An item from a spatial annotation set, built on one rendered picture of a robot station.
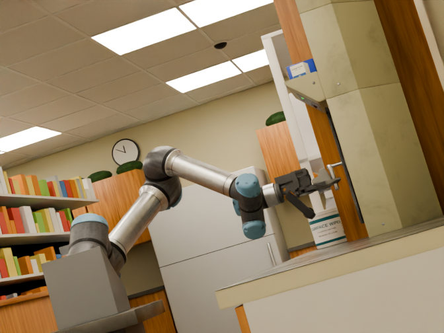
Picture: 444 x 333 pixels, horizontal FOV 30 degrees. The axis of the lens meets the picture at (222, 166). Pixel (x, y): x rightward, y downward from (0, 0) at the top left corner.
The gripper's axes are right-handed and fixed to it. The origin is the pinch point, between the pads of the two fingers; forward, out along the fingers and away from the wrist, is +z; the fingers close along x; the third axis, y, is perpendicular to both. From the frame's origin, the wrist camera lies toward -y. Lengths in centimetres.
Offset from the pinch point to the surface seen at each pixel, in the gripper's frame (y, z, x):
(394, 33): 49, 35, 29
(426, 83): 28, 40, 30
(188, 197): 76, -156, 481
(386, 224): -18.2, 11.1, -4.5
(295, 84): 34.2, -3.6, -6.7
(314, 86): 31.3, 2.3, -6.7
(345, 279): -30, 0, -108
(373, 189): -6.5, 10.4, -5.0
